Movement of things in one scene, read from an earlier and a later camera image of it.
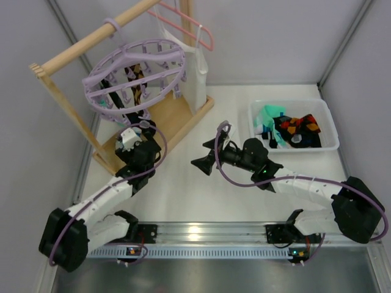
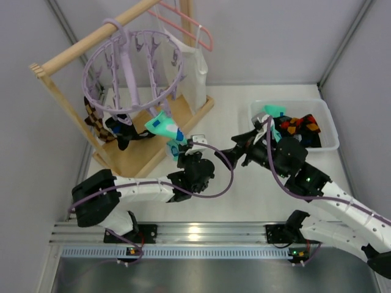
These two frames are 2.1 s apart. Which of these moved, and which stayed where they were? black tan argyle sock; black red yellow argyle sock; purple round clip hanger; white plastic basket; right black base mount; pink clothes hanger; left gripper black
Moved: purple round clip hanger; black tan argyle sock; left gripper black
Stayed: right black base mount; pink clothes hanger; white plastic basket; black red yellow argyle sock
